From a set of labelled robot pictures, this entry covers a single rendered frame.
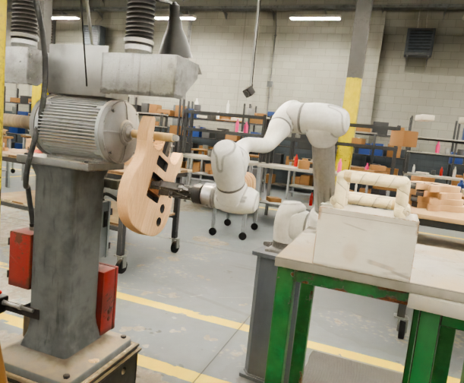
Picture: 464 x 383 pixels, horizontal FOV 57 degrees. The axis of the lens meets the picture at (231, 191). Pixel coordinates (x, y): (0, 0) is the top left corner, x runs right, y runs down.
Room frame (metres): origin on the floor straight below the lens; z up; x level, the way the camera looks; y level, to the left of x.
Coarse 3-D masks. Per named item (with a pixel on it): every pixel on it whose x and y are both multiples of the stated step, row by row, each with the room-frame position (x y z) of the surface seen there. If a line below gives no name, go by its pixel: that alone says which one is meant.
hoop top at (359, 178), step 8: (344, 176) 1.21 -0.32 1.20; (352, 176) 1.20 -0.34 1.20; (360, 176) 1.20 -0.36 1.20; (368, 176) 1.19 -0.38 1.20; (376, 176) 1.19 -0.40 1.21; (384, 176) 1.18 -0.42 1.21; (392, 176) 1.18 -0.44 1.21; (368, 184) 1.19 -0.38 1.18; (376, 184) 1.18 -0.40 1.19; (384, 184) 1.17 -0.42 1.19; (392, 184) 1.17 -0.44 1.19; (400, 184) 1.16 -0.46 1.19; (408, 184) 1.15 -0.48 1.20
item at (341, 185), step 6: (336, 180) 1.23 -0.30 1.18; (342, 180) 1.21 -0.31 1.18; (336, 186) 1.22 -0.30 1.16; (342, 186) 1.21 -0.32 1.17; (336, 192) 1.22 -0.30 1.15; (342, 192) 1.21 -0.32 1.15; (336, 198) 1.22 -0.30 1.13; (342, 198) 1.21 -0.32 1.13; (336, 204) 1.22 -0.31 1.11; (342, 204) 1.21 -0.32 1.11
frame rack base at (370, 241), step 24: (336, 216) 1.20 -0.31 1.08; (360, 216) 1.18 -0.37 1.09; (384, 216) 1.16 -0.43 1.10; (408, 216) 1.21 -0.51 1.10; (336, 240) 1.20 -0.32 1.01; (360, 240) 1.18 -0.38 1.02; (384, 240) 1.16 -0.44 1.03; (408, 240) 1.13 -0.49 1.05; (336, 264) 1.20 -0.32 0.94; (360, 264) 1.17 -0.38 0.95; (384, 264) 1.15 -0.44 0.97; (408, 264) 1.13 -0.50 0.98
